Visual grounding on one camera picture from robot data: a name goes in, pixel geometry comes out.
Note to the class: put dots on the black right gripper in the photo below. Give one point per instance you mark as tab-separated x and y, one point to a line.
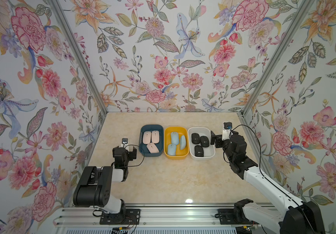
219	140

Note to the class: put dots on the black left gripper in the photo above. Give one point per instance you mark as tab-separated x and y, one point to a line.
130	155

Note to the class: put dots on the black mouse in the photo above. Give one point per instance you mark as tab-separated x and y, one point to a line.
204	141
198	151
195	138

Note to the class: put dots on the pink mouse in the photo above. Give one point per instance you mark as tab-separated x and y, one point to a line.
146	137
155	137
152	148

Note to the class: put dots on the light blue mouse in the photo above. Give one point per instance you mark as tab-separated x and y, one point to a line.
183	142
175	138
171	149

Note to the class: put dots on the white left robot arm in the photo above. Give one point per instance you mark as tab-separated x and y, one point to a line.
94	186

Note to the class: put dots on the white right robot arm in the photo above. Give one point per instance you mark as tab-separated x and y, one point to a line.
291	215

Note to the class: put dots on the white storage box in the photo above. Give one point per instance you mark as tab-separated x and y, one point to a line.
209	152

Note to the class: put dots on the dark teal storage box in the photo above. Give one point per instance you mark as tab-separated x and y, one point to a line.
143	149

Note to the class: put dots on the yellow storage box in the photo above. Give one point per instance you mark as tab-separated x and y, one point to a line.
180	154

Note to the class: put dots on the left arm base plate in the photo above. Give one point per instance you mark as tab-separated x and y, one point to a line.
124	217

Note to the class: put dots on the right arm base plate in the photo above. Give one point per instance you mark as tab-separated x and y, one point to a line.
236	215

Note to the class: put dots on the aluminium front rail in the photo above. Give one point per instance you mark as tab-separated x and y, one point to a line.
201	218

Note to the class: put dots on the left aluminium corner post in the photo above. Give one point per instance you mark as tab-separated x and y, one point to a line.
69	35

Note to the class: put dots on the aluminium corner post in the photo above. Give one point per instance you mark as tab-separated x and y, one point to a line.
286	40
69	35

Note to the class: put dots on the right aluminium corner post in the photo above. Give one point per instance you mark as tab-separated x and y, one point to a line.
286	40

